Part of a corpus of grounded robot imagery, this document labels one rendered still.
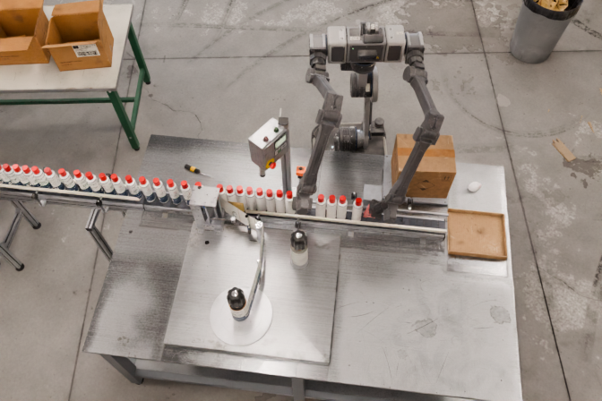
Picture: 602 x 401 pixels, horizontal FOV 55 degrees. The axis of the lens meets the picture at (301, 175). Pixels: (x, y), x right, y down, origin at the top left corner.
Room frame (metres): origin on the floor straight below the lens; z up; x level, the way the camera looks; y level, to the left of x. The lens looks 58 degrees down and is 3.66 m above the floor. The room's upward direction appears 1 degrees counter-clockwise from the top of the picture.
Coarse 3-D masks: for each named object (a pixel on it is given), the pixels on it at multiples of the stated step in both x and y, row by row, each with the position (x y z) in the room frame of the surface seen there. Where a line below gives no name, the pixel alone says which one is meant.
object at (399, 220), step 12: (144, 204) 1.59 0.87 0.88; (156, 204) 1.59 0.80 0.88; (168, 204) 1.58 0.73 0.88; (180, 204) 1.58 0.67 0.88; (264, 216) 1.50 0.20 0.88; (276, 216) 1.49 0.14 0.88; (312, 216) 1.49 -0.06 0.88; (348, 216) 1.48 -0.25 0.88; (384, 228) 1.40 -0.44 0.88; (396, 228) 1.40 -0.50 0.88; (444, 228) 1.39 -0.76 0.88
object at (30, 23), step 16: (0, 0) 3.08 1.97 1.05; (16, 0) 3.08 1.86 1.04; (32, 0) 3.08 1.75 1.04; (0, 16) 3.01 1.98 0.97; (16, 16) 3.02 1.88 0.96; (32, 16) 3.02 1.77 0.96; (0, 32) 2.97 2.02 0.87; (16, 32) 3.02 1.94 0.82; (32, 32) 3.02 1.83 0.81; (0, 48) 2.65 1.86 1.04; (16, 48) 2.64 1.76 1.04; (32, 48) 2.76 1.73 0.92; (0, 64) 2.75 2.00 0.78
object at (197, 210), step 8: (192, 208) 1.43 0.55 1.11; (200, 208) 1.42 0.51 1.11; (208, 208) 1.44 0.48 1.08; (216, 208) 1.52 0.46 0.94; (200, 216) 1.43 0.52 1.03; (208, 216) 1.42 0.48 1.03; (216, 216) 1.44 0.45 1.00; (224, 216) 1.48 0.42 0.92; (200, 224) 1.43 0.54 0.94; (208, 224) 1.42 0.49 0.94; (216, 224) 1.42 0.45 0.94
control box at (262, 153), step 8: (272, 120) 1.69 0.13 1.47; (264, 128) 1.64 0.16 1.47; (272, 128) 1.64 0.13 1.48; (280, 128) 1.64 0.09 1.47; (256, 136) 1.60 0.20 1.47; (272, 136) 1.59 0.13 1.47; (280, 136) 1.61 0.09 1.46; (256, 144) 1.55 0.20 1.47; (264, 144) 1.55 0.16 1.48; (272, 144) 1.56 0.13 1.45; (280, 144) 1.60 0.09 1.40; (256, 152) 1.55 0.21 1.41; (264, 152) 1.52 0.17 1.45; (272, 152) 1.56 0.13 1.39; (280, 152) 1.60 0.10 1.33; (256, 160) 1.56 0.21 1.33; (264, 160) 1.52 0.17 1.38; (272, 160) 1.56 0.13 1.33; (264, 168) 1.52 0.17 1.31
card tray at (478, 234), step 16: (448, 224) 1.44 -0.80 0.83; (464, 224) 1.44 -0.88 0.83; (480, 224) 1.44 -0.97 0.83; (496, 224) 1.43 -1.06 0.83; (448, 240) 1.35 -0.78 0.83; (464, 240) 1.34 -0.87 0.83; (480, 240) 1.34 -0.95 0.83; (496, 240) 1.34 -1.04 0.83; (480, 256) 1.24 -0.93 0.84; (496, 256) 1.23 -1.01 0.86
